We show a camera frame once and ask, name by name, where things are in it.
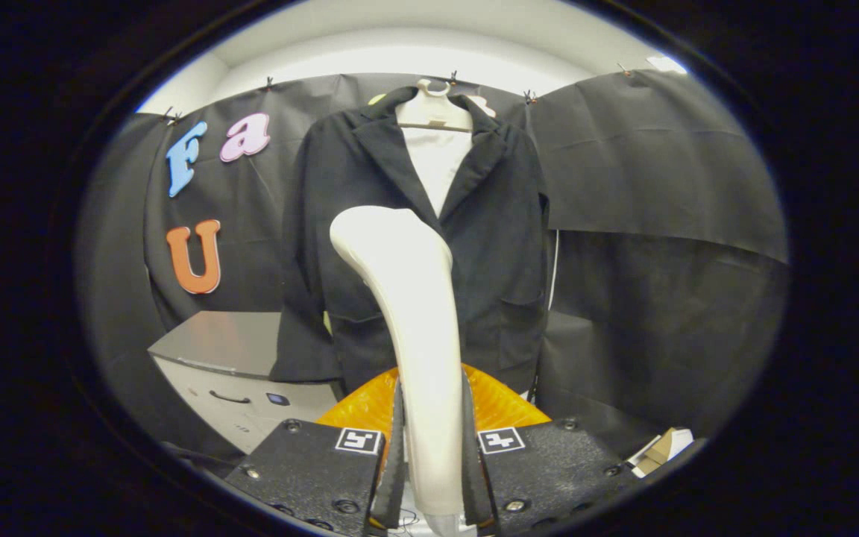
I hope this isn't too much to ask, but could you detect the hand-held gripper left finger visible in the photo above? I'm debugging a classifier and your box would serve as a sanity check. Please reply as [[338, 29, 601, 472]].
[[222, 365, 406, 537]]

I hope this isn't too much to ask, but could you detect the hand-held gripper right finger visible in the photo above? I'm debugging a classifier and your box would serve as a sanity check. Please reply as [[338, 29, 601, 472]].
[[462, 365, 643, 537]]

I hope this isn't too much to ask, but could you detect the white garment steamer head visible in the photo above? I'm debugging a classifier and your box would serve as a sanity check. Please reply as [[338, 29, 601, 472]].
[[329, 206, 468, 519]]

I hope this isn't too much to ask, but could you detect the black jacket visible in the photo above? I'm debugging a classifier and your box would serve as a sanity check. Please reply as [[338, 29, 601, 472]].
[[269, 84, 551, 396]]

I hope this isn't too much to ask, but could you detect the small cardboard box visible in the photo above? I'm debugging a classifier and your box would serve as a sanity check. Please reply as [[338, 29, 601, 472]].
[[627, 427, 695, 478]]

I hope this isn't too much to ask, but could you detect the grey cabinet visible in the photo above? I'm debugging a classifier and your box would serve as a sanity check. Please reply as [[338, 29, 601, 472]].
[[148, 311, 344, 456]]

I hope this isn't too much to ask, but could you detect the white dress form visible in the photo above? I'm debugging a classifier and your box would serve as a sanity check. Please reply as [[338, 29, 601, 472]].
[[396, 78, 475, 219]]

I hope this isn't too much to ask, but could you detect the black backdrop cloth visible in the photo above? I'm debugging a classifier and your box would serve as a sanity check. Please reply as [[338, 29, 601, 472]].
[[75, 69, 788, 459]]

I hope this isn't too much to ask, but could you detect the row of small backdrop clips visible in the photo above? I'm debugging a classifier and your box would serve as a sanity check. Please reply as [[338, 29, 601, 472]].
[[161, 63, 632, 126]]

